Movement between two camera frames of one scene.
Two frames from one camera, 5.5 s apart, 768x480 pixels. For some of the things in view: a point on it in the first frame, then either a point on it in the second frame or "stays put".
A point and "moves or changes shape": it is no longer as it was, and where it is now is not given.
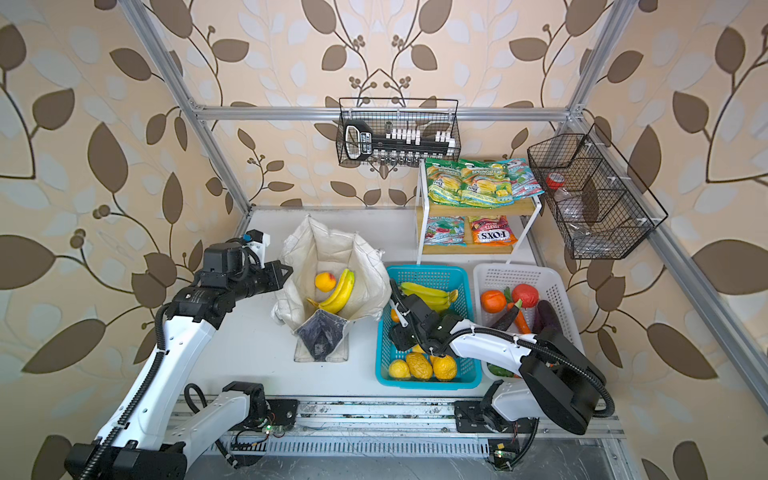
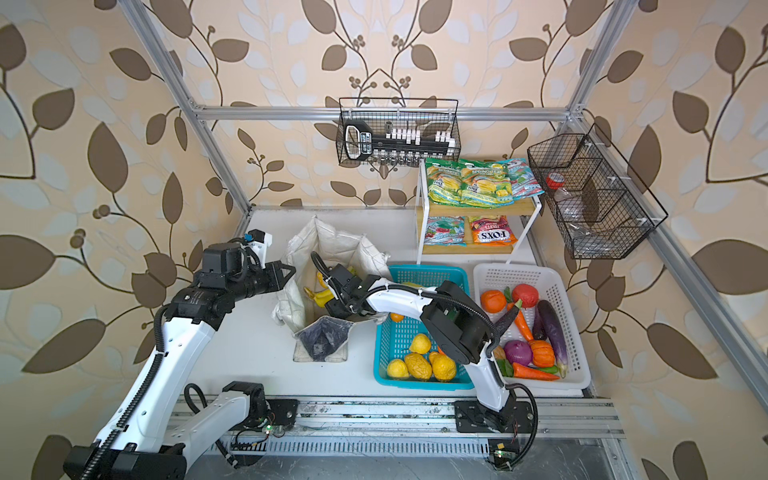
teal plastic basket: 468,373 stays put
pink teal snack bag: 524,183 stays put
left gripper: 275,279 stays put
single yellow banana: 341,295 moves or changes shape
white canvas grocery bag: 322,336 stays put
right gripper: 396,331 -> 334,309
